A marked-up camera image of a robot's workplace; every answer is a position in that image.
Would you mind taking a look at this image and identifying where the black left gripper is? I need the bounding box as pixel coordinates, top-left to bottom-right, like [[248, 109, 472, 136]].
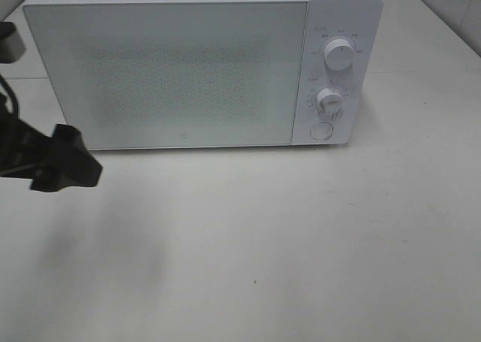
[[1, 94, 102, 192]]

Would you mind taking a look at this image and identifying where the round white door button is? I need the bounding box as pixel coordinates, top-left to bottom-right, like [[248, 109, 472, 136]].
[[310, 122, 334, 141]]

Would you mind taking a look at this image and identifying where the white timer knob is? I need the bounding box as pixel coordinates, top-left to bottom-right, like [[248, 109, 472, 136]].
[[316, 88, 343, 115]]

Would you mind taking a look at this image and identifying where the white microwave door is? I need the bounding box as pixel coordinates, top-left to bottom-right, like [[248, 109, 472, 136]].
[[24, 2, 307, 150]]

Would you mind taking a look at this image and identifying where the white microwave oven body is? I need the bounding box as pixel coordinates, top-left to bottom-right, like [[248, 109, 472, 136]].
[[23, 0, 383, 150]]

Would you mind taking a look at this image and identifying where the upper white power knob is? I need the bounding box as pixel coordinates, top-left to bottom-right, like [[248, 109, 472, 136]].
[[323, 37, 355, 71]]

